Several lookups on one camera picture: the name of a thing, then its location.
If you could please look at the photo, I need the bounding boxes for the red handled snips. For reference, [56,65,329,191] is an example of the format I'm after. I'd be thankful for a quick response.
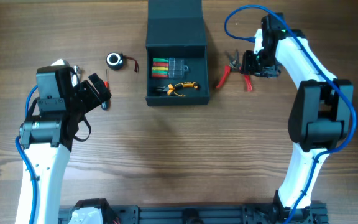
[215,49,253,91]

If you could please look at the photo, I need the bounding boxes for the black white round coil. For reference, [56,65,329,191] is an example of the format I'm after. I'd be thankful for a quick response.
[106,52,139,73]

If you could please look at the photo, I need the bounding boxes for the clear case coloured screwdrivers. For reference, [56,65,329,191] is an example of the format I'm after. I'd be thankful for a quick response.
[151,58,190,79]

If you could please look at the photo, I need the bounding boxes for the orange black pliers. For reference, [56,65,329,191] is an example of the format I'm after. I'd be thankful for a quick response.
[153,82,200,97]

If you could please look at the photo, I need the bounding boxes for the silver wrench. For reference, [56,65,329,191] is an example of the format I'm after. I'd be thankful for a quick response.
[71,65,81,86]

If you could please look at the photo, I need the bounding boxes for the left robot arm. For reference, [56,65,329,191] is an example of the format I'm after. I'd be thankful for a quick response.
[15,65,111,223]

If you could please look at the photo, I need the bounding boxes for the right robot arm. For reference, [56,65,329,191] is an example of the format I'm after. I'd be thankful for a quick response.
[242,13,355,223]

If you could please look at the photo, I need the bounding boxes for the black red screwdriver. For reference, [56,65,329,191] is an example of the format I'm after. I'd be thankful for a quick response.
[101,69,111,111]

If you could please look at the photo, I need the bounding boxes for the dark green open box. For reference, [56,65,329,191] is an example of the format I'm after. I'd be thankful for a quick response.
[145,0,209,106]

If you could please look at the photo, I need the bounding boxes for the left blue cable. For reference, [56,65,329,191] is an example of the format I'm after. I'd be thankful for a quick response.
[14,83,40,224]

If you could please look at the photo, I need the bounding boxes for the blue cable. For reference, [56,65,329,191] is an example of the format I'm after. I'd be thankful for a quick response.
[14,83,40,224]
[224,4,357,224]

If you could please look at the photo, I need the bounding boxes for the right blue cable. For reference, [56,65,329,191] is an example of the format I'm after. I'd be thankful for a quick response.
[224,4,357,224]

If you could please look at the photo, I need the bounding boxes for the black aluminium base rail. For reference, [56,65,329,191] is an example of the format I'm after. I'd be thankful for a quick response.
[57,203,328,224]

